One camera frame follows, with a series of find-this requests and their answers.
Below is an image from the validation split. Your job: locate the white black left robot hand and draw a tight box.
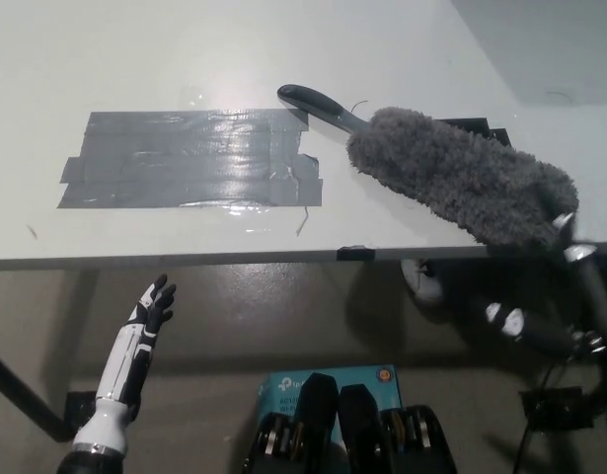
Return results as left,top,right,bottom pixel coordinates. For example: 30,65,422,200
94,274,179,409

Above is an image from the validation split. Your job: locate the black table leg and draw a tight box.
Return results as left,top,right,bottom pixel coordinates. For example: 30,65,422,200
0,344,98,442

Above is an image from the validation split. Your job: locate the grey fluffy duster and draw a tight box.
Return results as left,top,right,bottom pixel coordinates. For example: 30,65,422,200
276,84,579,249

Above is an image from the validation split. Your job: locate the small black edge tape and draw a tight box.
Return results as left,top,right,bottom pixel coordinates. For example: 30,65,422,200
336,243,376,263

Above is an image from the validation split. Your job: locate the white round object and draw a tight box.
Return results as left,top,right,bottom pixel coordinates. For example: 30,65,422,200
400,257,445,303

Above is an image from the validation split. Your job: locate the grey duct tape patch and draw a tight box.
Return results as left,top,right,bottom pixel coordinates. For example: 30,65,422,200
55,109,325,211

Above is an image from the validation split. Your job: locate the teal router box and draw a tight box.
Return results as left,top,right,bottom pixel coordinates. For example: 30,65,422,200
256,363,404,445

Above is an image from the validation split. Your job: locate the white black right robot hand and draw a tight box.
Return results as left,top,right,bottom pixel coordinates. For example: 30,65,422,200
483,211,607,364

